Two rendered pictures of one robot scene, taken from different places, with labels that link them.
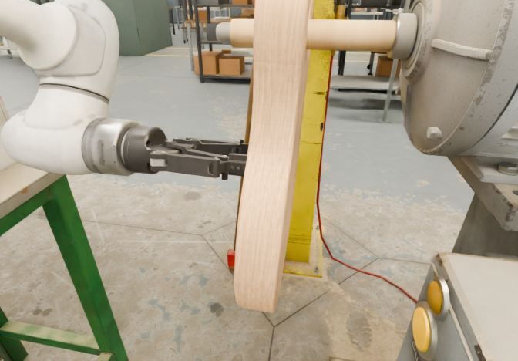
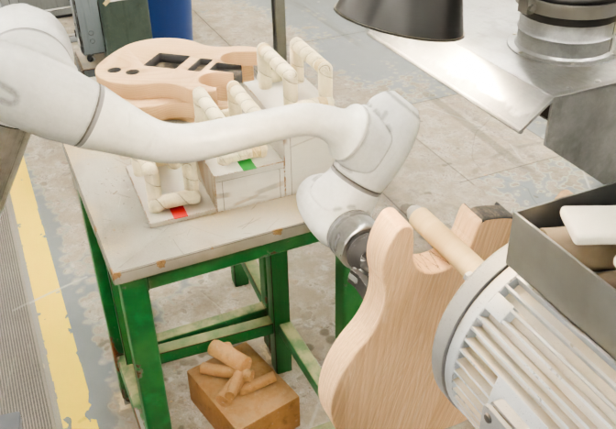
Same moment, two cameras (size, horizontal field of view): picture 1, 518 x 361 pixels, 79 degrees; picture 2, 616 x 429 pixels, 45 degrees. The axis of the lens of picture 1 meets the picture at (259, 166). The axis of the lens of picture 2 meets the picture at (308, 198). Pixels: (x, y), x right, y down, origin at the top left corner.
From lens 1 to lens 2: 0.82 m
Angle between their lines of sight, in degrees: 48
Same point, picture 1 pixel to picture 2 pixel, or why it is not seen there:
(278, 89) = (377, 287)
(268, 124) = (369, 304)
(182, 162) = (363, 288)
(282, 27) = (375, 256)
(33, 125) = (313, 195)
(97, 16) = (391, 124)
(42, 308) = (330, 333)
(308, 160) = not seen: outside the picture
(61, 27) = (352, 136)
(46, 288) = not seen: hidden behind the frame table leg
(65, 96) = (339, 183)
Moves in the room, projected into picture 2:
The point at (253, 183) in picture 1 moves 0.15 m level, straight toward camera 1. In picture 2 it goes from (345, 336) to (250, 386)
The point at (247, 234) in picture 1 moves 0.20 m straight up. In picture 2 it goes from (327, 364) to (326, 245)
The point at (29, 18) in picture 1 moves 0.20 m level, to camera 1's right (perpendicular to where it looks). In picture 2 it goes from (329, 129) to (411, 180)
